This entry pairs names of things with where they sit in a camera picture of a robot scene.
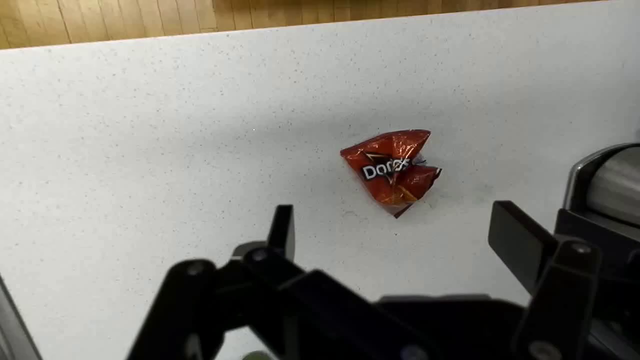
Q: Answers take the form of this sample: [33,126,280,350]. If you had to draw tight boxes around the red Doritos chip packet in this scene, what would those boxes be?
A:
[338,129,443,221]

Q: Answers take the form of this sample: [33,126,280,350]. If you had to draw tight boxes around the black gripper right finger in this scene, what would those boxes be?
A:
[486,198,604,360]

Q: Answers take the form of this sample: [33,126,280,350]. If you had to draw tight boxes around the silver and black round object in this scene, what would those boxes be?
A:
[553,140,640,269]

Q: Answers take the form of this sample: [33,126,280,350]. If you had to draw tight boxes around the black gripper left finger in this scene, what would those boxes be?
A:
[126,203,442,360]

